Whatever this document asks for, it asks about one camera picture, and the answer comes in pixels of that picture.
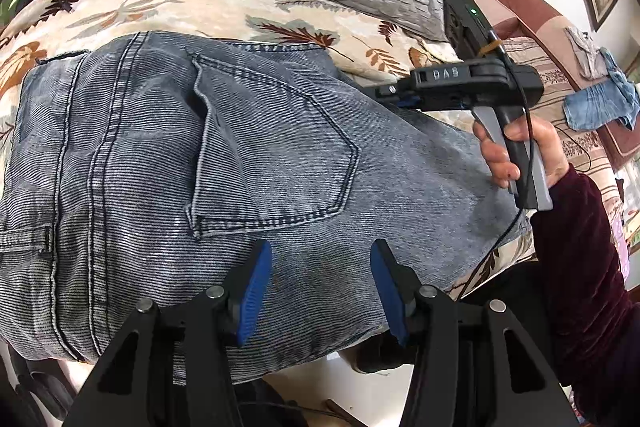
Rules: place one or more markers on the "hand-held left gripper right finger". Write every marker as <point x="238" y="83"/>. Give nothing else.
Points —
<point x="392" y="297"/>

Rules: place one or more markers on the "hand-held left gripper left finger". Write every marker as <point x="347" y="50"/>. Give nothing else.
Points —
<point x="252" y="292"/>

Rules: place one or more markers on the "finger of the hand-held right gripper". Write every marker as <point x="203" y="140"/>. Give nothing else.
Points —
<point x="397" y="93"/>

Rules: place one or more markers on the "blue denim pants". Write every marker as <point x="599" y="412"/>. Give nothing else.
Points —
<point x="150" y="157"/>

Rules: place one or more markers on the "person's right hand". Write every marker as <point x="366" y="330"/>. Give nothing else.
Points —
<point x="495" y="162"/>

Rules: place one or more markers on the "grey cloth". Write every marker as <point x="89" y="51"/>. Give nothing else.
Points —
<point x="585" y="52"/>

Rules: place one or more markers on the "light blue denim garment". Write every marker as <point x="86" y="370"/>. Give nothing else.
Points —
<point x="595" y="107"/>

